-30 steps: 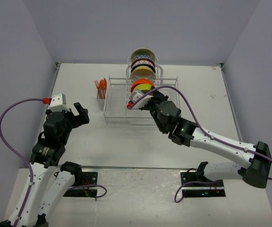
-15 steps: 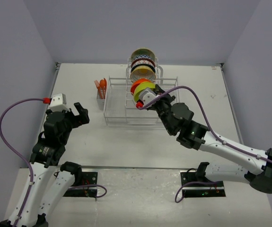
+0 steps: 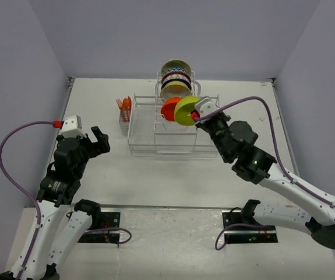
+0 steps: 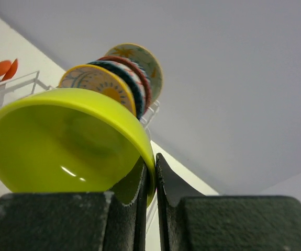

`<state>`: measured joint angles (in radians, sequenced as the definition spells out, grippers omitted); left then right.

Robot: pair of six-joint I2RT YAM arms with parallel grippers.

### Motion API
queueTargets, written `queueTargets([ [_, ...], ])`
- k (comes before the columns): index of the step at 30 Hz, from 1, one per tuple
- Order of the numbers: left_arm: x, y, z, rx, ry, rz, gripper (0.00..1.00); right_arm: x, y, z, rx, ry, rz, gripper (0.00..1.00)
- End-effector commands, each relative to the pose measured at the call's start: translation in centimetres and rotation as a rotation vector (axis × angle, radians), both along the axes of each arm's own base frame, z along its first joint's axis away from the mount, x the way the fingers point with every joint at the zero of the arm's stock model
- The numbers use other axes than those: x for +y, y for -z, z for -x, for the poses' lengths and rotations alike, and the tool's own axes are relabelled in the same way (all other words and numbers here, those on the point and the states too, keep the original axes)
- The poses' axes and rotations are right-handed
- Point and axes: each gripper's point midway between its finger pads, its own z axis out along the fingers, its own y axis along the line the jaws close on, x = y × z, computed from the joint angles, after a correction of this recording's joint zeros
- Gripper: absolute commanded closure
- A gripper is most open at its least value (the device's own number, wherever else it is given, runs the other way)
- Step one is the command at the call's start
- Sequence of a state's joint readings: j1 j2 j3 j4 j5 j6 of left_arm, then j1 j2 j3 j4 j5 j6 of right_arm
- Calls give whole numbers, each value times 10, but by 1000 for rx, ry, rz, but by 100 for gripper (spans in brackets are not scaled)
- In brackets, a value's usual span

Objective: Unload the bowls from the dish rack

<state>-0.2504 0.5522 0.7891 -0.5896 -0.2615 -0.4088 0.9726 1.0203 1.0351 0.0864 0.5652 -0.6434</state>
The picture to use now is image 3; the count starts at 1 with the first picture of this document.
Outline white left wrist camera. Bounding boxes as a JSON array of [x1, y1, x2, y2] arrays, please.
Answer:
[[60, 115, 86, 138]]

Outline lime green bowl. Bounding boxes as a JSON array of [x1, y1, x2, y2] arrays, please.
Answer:
[[174, 96, 200, 126]]

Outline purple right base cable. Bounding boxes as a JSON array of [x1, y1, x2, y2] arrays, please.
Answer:
[[213, 220, 273, 251]]

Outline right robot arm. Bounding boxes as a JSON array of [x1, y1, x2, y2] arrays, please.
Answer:
[[196, 113, 335, 250]]

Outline white wire dish rack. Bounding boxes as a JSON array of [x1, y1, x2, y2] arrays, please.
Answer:
[[128, 72, 217, 158]]

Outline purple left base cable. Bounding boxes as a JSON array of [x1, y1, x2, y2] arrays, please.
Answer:
[[86, 226, 133, 244]]

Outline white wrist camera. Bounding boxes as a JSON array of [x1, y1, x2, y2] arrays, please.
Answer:
[[60, 115, 86, 138], [191, 96, 219, 123]]

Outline yellow patterned bowl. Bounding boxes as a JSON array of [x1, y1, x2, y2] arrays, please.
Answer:
[[160, 81, 192, 101]]

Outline orange plastic fork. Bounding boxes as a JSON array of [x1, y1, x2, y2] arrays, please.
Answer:
[[116, 99, 126, 122]]

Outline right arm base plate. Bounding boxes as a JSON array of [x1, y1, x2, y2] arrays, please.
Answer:
[[222, 209, 278, 244]]

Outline white cutlery caddy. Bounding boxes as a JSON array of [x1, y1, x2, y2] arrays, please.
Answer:
[[118, 108, 131, 137]]

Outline blue zigzag patterned bowl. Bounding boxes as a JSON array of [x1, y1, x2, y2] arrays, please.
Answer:
[[161, 59, 192, 76]]

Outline orange plastic knife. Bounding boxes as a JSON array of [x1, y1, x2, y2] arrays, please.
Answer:
[[127, 96, 132, 121]]

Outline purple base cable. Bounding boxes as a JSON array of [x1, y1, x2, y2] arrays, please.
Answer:
[[86, 226, 133, 244], [213, 220, 273, 251]]

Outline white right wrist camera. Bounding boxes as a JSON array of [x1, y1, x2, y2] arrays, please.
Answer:
[[191, 96, 219, 123]]

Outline orange bowl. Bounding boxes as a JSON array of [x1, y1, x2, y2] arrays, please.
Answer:
[[161, 96, 182, 122]]

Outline red rimmed patterned bowl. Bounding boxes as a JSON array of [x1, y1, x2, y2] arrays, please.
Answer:
[[161, 72, 191, 86]]

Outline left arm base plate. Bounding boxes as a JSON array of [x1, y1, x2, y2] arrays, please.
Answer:
[[78, 212, 121, 244]]

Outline orange plastic spoon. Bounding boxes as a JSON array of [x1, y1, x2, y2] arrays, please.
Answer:
[[122, 98, 129, 122]]

